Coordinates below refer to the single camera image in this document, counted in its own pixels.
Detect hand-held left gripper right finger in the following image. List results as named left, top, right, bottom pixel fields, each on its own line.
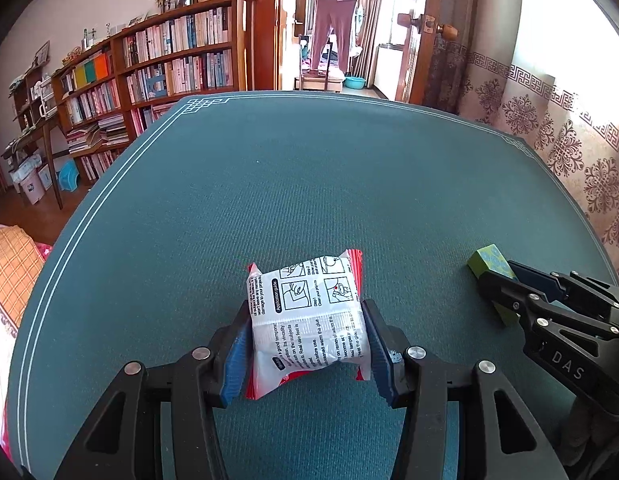
left=362, top=299, right=565, bottom=480

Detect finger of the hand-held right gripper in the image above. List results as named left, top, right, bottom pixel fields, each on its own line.
left=477, top=269, right=546, bottom=332
left=509, top=260, right=619, bottom=312

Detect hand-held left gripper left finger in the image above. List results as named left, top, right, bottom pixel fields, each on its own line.
left=54, top=300, right=252, bottom=480

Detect green patterned block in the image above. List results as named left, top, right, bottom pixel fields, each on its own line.
left=467, top=243, right=523, bottom=328

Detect white packet with red edges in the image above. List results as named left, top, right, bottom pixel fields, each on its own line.
left=245, top=248, right=373, bottom=401

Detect patterned sheer curtain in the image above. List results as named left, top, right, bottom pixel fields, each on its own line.
left=459, top=50, right=619, bottom=281

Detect teal table mat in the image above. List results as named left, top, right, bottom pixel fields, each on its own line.
left=6, top=91, right=619, bottom=480

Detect brown curtain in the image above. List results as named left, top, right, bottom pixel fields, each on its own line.
left=424, top=40, right=470, bottom=113

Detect orange plaid blanket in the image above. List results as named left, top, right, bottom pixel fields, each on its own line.
left=0, top=225, right=47, bottom=321

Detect wooden door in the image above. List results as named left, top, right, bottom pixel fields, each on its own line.
left=394, top=0, right=477, bottom=106

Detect blue plastic stool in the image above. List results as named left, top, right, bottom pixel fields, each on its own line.
left=56, top=160, right=80, bottom=191

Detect white storage bin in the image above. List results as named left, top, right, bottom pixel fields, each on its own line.
left=12, top=157, right=46, bottom=206

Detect wooden stool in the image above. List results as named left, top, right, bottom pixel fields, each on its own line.
left=299, top=72, right=345, bottom=94

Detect rows of books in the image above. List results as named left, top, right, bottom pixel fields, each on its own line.
left=62, top=7, right=235, bottom=181

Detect small wooden side table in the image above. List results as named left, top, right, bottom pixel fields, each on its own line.
left=2, top=60, right=66, bottom=211

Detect wooden bookshelf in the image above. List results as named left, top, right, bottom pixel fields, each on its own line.
left=52, top=0, right=255, bottom=183

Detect hanging mauve pants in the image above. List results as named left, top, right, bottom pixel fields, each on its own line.
left=309, top=0, right=360, bottom=77

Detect beige pleated curtain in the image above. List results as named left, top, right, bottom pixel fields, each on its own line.
left=309, top=0, right=386, bottom=61

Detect wooden door frame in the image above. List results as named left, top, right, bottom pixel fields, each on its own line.
left=252, top=0, right=300, bottom=92

